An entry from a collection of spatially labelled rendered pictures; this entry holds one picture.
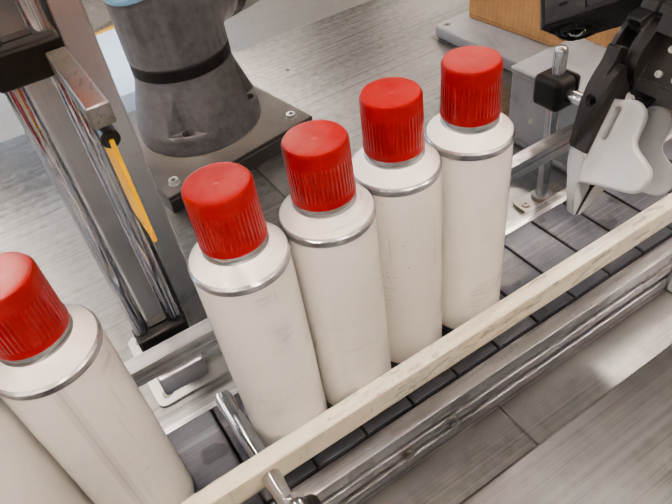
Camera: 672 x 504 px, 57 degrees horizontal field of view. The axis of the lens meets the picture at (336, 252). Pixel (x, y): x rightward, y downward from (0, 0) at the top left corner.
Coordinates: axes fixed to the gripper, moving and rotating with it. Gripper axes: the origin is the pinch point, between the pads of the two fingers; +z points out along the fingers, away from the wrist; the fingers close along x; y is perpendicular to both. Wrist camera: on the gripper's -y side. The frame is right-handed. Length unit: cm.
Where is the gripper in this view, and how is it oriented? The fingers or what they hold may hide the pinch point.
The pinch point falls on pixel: (573, 193)
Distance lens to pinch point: 50.5
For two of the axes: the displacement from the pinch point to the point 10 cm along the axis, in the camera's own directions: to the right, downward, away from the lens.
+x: 7.8, -0.3, 6.2
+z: -3.1, 8.4, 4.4
